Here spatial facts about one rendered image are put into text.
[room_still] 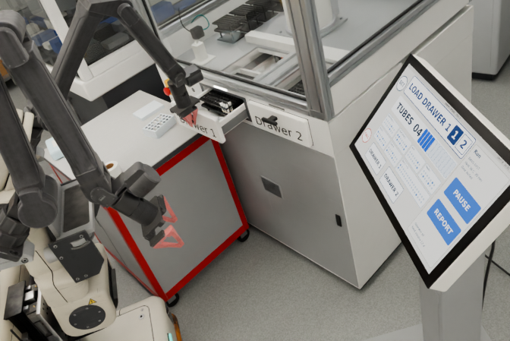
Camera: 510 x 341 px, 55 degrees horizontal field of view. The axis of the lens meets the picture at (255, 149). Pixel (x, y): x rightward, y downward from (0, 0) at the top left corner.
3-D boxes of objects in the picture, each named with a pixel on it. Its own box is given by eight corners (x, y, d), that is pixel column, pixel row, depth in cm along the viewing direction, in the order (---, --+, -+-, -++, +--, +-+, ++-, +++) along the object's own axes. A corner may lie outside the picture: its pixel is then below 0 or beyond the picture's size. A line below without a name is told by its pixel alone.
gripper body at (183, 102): (201, 102, 180) (195, 86, 176) (180, 118, 176) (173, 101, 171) (191, 99, 184) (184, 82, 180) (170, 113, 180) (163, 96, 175)
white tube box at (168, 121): (158, 139, 208) (155, 131, 205) (145, 136, 212) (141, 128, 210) (176, 122, 215) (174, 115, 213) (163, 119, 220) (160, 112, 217)
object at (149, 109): (142, 121, 223) (141, 118, 222) (133, 116, 229) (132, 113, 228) (165, 107, 229) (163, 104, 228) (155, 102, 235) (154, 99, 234)
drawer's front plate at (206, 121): (222, 143, 182) (214, 120, 176) (178, 124, 202) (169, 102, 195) (226, 141, 183) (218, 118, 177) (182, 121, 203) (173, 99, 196)
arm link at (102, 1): (77, -27, 126) (96, -8, 122) (119, -15, 137) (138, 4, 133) (23, 110, 144) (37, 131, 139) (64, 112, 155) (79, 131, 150)
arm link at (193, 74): (161, 62, 168) (174, 77, 164) (189, 47, 172) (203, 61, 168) (166, 85, 178) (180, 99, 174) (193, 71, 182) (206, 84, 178)
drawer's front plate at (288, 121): (310, 148, 167) (303, 122, 161) (253, 125, 187) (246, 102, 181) (313, 145, 168) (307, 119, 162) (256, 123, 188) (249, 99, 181)
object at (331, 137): (334, 157, 163) (328, 122, 155) (166, 91, 232) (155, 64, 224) (473, 31, 206) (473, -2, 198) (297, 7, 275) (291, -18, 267)
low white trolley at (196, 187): (170, 318, 226) (100, 202, 182) (107, 258, 268) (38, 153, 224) (256, 238, 253) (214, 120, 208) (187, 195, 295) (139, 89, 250)
